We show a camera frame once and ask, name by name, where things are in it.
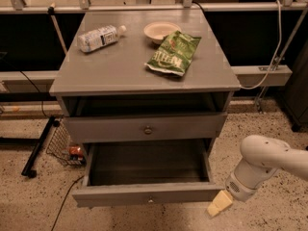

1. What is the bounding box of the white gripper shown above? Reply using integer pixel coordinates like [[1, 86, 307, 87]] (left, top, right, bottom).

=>
[[207, 159, 277, 218]]

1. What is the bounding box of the grey drawer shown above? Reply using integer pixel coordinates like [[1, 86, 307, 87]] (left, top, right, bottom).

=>
[[64, 113, 227, 143], [72, 139, 221, 208]]

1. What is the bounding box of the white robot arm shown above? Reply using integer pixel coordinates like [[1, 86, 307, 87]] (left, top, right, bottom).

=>
[[207, 135, 308, 218]]

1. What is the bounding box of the grey top drawer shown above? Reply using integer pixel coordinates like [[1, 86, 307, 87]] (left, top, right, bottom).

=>
[[64, 113, 227, 143]]

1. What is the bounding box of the grey drawer cabinet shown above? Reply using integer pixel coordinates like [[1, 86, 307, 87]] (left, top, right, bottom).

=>
[[49, 9, 242, 156]]

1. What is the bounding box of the dark cabinet at right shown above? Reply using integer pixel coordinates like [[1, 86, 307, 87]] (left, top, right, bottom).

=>
[[281, 39, 308, 132]]

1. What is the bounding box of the green chip bag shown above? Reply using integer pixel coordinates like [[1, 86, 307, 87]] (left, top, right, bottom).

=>
[[145, 31, 201, 77]]

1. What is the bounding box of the orange can in basket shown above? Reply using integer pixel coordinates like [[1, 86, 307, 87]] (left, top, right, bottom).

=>
[[68, 145, 83, 157]]

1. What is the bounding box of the white ceramic bowl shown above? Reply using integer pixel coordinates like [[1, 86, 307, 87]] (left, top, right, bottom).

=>
[[143, 21, 181, 44]]

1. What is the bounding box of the black metal bar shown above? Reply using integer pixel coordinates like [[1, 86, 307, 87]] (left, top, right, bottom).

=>
[[21, 116, 56, 178]]

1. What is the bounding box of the clear plastic water bottle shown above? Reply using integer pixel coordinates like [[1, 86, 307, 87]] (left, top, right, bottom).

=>
[[77, 25, 126, 53]]

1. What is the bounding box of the wooden stick black tip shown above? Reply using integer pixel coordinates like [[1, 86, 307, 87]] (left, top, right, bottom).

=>
[[47, 3, 67, 54]]

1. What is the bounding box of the black floor cable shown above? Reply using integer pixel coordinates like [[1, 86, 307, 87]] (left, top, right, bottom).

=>
[[50, 174, 85, 231]]

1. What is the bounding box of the wire mesh basket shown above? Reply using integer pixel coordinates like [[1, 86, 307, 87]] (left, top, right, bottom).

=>
[[46, 120, 86, 167]]

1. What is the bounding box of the white hanging cable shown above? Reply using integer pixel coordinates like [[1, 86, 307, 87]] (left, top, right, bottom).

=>
[[240, 0, 283, 90]]

